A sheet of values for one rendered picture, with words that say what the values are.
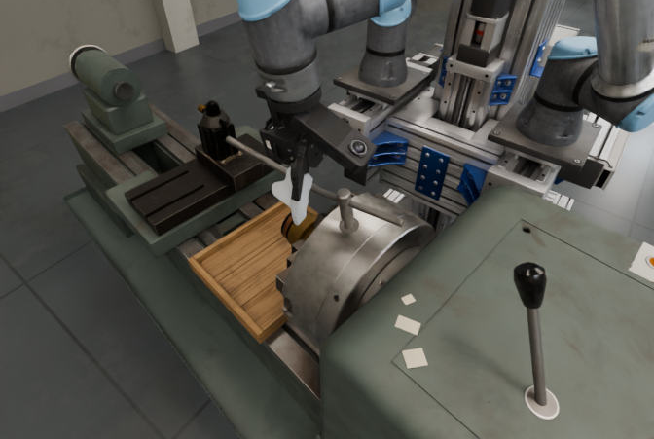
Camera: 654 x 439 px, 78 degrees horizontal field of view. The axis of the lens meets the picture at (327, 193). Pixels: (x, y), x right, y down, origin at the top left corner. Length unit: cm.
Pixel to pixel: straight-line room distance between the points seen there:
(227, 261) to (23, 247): 186
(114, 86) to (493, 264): 129
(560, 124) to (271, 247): 79
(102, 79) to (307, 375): 112
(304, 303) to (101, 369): 153
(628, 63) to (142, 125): 144
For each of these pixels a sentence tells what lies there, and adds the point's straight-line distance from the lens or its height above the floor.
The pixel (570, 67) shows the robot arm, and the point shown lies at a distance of 106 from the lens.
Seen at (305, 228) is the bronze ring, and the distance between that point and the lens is 84.
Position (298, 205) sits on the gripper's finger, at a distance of 59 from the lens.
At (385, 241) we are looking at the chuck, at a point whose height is 124.
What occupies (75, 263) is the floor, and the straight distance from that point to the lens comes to 259.
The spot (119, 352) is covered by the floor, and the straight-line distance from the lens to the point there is 215.
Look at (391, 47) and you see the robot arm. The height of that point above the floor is 128.
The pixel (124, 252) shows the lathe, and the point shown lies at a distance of 174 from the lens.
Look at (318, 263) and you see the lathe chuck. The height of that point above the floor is 120.
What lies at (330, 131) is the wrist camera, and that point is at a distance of 53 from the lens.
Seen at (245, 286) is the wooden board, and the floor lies 88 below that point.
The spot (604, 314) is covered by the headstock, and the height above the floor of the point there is 126.
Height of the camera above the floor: 174
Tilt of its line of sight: 42 degrees down
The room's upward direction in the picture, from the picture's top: straight up
